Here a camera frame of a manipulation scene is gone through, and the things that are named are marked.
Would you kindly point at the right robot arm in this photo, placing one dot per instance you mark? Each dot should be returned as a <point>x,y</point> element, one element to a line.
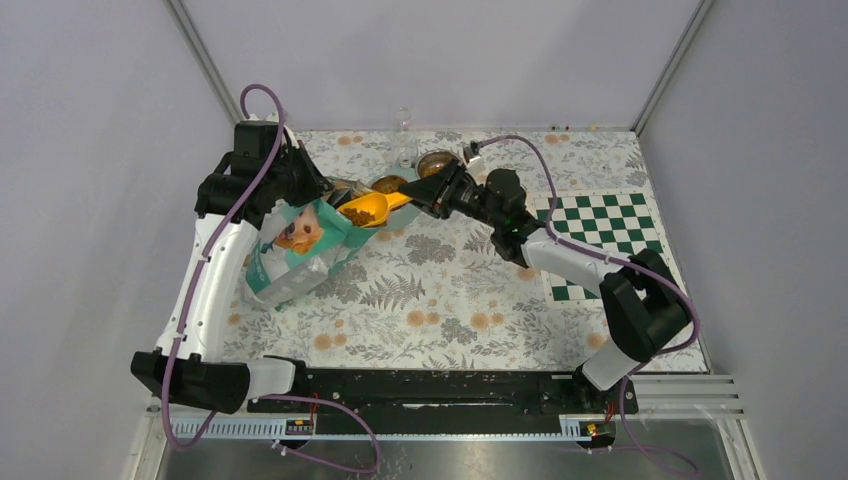
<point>643,305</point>

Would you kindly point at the orange plastic scoop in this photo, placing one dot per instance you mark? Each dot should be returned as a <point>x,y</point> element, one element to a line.
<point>373,209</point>

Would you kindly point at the clear water bottle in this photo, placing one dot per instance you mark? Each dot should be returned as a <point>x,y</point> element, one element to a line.
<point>404,138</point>

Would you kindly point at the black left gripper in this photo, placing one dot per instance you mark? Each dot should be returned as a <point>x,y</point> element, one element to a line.
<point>316,184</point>

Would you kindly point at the floral patterned table mat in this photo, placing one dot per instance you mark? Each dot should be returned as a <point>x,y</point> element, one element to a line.
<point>436,294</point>

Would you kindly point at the green pet food bag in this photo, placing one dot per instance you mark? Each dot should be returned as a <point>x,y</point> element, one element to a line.
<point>298,248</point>

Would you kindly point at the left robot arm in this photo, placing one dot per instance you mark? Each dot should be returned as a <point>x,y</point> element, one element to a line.
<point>266,166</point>

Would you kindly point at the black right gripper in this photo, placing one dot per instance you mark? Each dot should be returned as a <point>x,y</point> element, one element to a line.
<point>438,192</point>

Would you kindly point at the mint green double bowl stand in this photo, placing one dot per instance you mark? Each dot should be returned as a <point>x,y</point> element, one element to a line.
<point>403,216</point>

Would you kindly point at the green white checkerboard mat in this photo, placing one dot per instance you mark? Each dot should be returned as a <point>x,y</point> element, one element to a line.
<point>624,220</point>

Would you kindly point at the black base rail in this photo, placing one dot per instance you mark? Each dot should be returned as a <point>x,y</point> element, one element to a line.
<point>453,402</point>

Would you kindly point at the steel bowl with kibble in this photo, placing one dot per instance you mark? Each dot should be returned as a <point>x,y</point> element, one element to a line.
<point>433,161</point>

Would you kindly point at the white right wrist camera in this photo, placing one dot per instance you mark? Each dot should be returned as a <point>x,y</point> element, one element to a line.
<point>472,158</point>

